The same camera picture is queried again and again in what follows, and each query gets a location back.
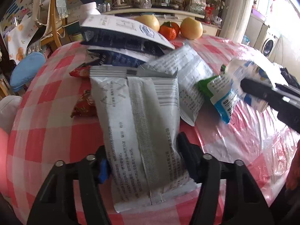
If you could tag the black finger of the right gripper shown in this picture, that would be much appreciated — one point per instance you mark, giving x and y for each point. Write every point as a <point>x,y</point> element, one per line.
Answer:
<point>279,97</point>

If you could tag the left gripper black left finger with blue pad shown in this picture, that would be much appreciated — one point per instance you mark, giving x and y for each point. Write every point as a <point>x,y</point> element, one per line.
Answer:
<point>55,201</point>

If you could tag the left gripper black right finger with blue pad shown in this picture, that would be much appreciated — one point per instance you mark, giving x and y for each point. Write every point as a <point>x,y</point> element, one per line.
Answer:
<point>244,201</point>

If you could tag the orange print white cloth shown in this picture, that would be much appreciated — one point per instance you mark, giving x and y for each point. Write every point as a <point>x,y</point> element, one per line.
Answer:
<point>19,38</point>

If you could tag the yellow pear right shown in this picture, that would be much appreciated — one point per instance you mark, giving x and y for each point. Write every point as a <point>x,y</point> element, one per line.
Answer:
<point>191,29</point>

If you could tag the orange persimmon back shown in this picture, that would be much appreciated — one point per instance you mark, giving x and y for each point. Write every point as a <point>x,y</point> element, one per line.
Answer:
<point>173,25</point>

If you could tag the wooden chair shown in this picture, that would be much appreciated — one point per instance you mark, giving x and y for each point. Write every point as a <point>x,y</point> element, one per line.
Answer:
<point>55,26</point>

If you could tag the cream tv cabinet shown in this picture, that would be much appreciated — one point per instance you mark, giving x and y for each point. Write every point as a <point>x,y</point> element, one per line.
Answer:
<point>165,15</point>

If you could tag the grey foil snack wrapper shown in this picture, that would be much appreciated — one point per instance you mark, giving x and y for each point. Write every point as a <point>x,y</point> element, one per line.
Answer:
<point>138,111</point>

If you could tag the red white checkered tablecloth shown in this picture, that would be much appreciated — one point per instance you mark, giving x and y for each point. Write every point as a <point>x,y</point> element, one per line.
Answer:
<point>44,132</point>

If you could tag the yellow pear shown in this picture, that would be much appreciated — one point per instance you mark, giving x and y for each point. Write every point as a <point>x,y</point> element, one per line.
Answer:
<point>191,29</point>
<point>150,21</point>

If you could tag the red snack packet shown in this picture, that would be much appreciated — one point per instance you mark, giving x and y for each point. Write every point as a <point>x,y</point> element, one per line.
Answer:
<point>85,105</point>

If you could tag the clear plastic bag right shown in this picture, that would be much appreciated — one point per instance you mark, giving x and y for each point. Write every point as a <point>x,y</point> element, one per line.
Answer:
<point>196,6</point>

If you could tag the green blue white wrapper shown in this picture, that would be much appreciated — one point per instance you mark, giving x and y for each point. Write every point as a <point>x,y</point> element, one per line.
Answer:
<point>221,94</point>

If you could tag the blue cushioned stool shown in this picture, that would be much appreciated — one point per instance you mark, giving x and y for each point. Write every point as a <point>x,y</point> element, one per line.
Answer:
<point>26,70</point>

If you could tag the white washing machine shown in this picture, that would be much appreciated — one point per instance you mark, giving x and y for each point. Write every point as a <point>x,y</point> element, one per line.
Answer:
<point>270,46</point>

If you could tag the white blue plastic wrapper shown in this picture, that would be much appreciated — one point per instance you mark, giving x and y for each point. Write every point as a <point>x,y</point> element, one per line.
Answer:
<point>258,69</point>

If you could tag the yellow pear left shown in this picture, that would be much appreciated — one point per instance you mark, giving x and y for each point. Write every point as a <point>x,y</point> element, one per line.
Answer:
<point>150,21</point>

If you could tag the white round stool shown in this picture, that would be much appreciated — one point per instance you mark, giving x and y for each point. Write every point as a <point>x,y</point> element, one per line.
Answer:
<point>8,110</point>

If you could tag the white printed foil wrapper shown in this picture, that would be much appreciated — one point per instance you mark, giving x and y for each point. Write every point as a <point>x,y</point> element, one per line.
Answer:
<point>190,69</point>

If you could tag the orange persimmon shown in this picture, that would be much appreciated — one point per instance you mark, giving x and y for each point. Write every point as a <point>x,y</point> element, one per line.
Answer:
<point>173,25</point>
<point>168,32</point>

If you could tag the white electric kettle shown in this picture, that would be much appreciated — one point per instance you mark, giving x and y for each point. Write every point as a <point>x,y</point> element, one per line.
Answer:
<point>122,4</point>

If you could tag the orange persimmon front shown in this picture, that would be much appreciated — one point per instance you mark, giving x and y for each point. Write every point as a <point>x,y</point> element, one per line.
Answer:
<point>168,32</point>

